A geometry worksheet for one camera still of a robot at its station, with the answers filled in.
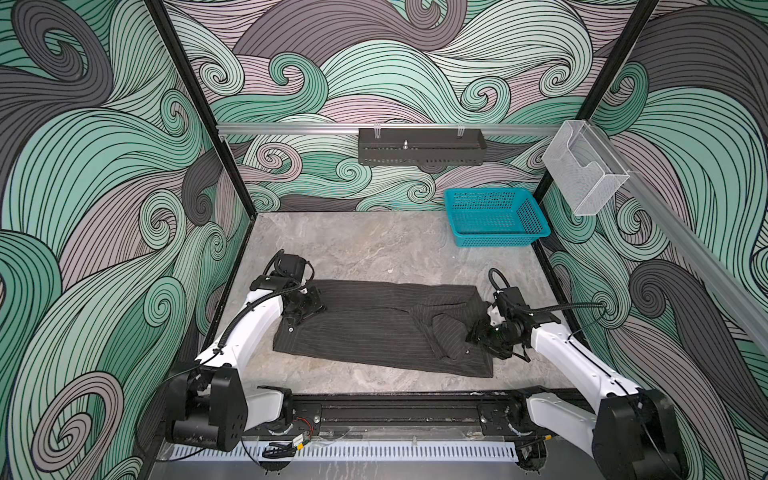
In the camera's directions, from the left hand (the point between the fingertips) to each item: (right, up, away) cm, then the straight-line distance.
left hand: (321, 307), depth 83 cm
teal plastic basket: (+64, +29, +35) cm, 78 cm away
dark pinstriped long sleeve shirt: (+29, -6, +2) cm, 29 cm away
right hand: (+44, -10, 0) cm, 45 cm away
